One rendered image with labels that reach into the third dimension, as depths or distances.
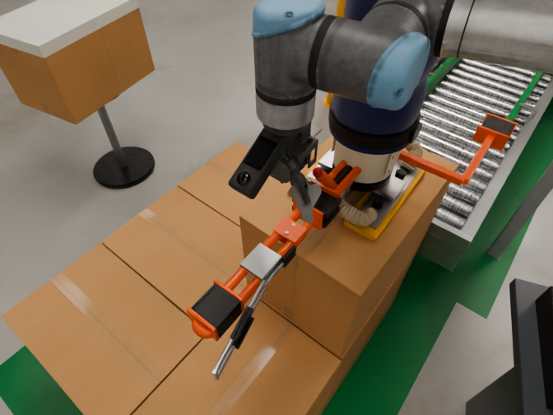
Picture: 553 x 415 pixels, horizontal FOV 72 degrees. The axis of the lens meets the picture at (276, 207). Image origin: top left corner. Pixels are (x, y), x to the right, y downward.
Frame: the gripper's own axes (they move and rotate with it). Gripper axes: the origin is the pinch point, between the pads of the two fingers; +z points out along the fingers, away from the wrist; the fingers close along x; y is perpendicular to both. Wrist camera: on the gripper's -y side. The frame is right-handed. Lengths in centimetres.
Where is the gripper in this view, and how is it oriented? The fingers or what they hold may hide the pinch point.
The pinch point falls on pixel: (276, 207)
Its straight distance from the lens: 73.8
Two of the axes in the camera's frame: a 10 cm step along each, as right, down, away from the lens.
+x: -7.9, -4.7, 4.1
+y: 6.2, -5.9, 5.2
